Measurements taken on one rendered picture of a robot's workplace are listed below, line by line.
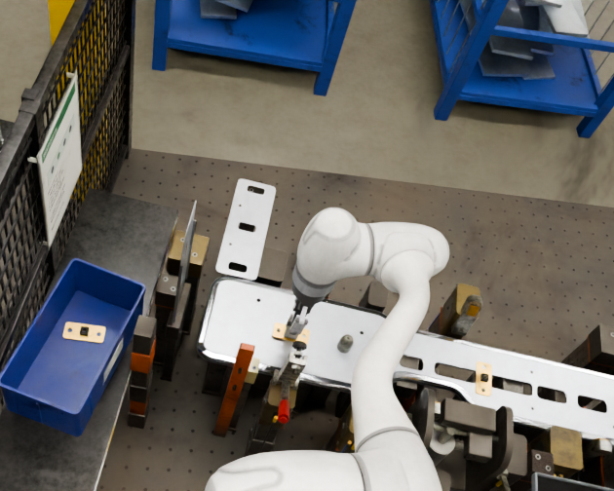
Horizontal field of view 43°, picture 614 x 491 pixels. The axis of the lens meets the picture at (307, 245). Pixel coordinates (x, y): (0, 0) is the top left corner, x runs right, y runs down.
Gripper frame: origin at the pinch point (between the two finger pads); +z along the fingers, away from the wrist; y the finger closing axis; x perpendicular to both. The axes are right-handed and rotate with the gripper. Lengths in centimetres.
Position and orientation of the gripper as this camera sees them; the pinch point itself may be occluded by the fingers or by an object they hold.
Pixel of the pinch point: (293, 324)
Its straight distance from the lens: 178.1
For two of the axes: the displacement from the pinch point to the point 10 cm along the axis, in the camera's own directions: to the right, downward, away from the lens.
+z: -2.0, 5.4, 8.2
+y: 1.4, -8.1, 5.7
